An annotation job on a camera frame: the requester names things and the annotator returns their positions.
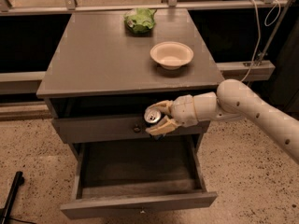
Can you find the grey wooden drawer cabinet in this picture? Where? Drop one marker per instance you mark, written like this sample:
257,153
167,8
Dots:
100,68

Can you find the round drawer knob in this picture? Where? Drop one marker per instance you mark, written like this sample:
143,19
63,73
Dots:
137,129

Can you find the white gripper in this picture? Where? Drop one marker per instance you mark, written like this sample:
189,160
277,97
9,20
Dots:
183,110

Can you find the metal railing frame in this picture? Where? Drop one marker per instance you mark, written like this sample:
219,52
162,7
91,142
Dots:
124,3

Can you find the black bar on floor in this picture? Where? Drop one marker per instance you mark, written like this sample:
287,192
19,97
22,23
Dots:
5,211

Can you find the green chip bag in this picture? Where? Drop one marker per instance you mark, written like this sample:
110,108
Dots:
140,20

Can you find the blue pepsi can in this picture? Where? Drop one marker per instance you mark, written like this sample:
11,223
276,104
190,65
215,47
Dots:
152,116

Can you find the closed grey drawer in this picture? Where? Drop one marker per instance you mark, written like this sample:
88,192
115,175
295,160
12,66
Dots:
100,128

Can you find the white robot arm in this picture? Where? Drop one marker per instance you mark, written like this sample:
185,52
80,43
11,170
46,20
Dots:
232,100

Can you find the open grey drawer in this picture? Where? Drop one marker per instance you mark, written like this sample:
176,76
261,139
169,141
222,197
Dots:
142,176

